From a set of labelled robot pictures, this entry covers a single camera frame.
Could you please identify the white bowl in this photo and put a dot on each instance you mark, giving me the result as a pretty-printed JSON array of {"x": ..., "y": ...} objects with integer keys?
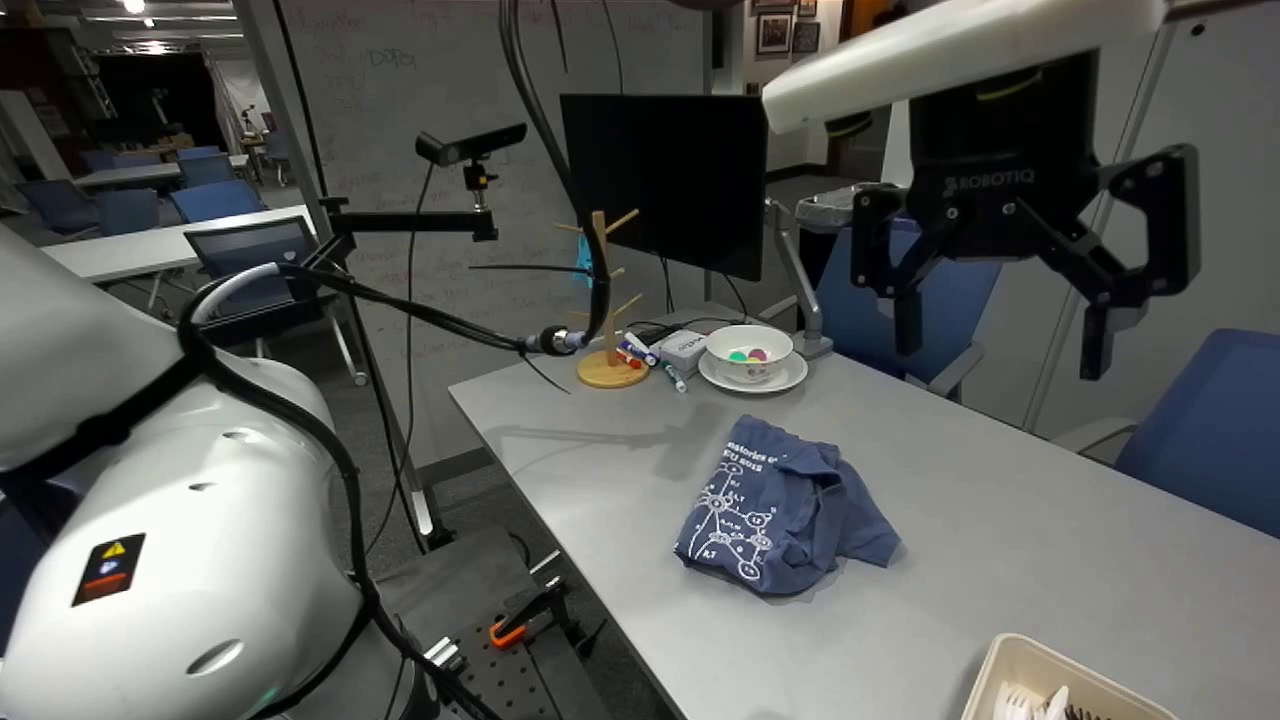
[{"x": 748, "y": 344}]

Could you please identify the black computer monitor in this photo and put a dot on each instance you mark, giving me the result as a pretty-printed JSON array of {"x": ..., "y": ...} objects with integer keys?
[{"x": 691, "y": 170}]

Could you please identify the white plate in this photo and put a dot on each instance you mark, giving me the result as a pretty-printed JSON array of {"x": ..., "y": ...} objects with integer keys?
[{"x": 754, "y": 382}]

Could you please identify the beige cutlery tray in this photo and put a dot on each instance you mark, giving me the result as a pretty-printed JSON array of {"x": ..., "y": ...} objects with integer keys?
[{"x": 1020, "y": 678}]

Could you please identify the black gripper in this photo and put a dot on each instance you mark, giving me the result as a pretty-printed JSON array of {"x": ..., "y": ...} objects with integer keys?
[{"x": 1006, "y": 170}]

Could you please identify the orange handled clamp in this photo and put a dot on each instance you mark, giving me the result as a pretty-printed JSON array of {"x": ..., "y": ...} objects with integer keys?
[{"x": 525, "y": 613}]

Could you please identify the blue chair far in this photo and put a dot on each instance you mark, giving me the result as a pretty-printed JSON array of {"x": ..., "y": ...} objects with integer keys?
[{"x": 1214, "y": 438}]

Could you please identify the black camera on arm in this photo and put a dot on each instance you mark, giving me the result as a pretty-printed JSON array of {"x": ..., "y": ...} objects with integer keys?
[{"x": 444, "y": 153}]

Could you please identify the blue printed shirt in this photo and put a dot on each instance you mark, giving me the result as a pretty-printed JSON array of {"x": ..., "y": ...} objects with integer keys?
[{"x": 777, "y": 514}]

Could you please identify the blue chair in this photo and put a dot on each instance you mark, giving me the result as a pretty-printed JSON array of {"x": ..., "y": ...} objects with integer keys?
[
  {"x": 954, "y": 305},
  {"x": 1214, "y": 438}
]

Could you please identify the blue chair near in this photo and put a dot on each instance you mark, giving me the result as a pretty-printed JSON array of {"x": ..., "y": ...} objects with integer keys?
[{"x": 954, "y": 305}]

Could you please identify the wooden mug tree stand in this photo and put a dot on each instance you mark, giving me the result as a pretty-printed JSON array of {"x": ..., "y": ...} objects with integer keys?
[{"x": 607, "y": 363}]

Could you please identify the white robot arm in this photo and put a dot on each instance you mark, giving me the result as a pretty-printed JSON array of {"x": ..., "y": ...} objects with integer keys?
[{"x": 176, "y": 494}]

